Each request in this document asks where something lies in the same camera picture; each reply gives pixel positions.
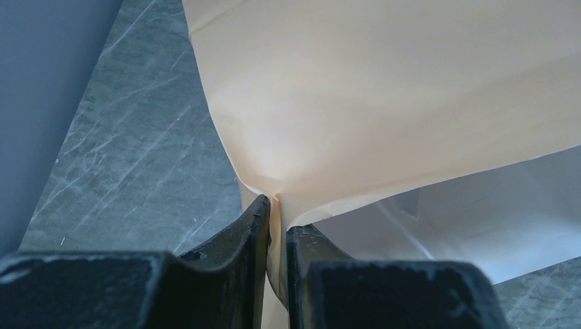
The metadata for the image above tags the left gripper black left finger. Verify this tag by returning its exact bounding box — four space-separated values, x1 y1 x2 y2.
1 195 270 328

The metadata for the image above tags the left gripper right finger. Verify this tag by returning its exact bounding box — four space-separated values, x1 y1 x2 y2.
286 225 508 328

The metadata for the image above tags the brown paper bag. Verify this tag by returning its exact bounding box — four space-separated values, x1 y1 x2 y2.
183 1 580 328

